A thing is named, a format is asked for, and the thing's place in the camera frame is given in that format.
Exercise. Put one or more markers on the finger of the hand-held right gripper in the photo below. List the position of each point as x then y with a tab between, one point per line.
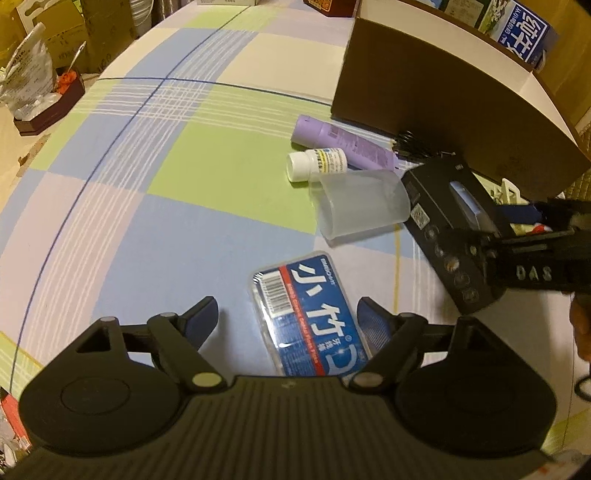
471	249
561	213

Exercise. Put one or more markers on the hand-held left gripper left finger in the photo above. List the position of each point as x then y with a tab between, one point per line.
204	316

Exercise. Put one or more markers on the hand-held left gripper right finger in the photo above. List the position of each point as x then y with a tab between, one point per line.
369	318

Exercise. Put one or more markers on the black product box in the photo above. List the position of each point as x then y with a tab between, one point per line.
443	203

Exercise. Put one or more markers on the white hair clip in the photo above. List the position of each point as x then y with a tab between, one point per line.
508	190

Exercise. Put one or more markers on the blue dental floss pack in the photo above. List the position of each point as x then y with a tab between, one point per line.
307	314

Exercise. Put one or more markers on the white pill bottle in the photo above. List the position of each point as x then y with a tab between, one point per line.
318	164

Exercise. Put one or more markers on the brown cardboard box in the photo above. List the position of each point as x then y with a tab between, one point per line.
438	78

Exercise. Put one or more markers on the person's right hand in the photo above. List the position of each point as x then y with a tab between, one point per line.
581	325

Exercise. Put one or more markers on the translucent plastic cup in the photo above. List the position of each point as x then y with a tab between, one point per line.
360	203

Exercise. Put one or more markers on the purple tube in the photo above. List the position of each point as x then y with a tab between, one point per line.
341	141

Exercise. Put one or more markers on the blue milk carton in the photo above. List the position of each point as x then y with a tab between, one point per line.
519	27

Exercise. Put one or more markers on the dark red tray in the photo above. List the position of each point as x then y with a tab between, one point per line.
51	108

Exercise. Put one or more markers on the thin stick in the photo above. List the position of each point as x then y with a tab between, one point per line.
76	57

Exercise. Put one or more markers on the clear plastic bag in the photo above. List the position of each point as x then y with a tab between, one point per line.
27	69

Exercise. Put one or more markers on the tan cardboard box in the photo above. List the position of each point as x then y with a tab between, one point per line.
92	32

